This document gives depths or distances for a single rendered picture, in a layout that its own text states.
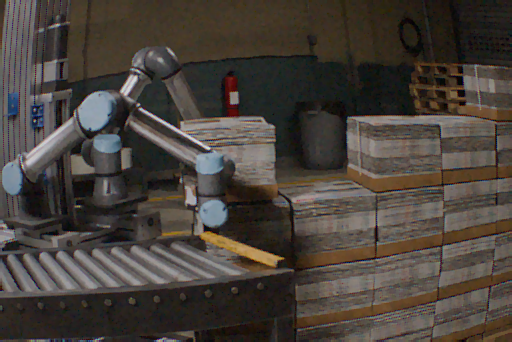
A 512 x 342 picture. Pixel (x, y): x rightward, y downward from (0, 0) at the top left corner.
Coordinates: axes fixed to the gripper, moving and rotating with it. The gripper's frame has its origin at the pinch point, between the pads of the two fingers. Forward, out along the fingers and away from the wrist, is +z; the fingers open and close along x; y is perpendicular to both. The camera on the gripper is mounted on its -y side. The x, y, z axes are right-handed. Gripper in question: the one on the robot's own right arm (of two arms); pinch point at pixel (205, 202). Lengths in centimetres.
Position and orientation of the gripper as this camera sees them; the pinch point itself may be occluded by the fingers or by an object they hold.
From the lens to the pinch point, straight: 271.0
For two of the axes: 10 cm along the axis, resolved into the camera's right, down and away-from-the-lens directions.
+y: -0.4, -9.9, -1.3
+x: -9.9, 0.6, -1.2
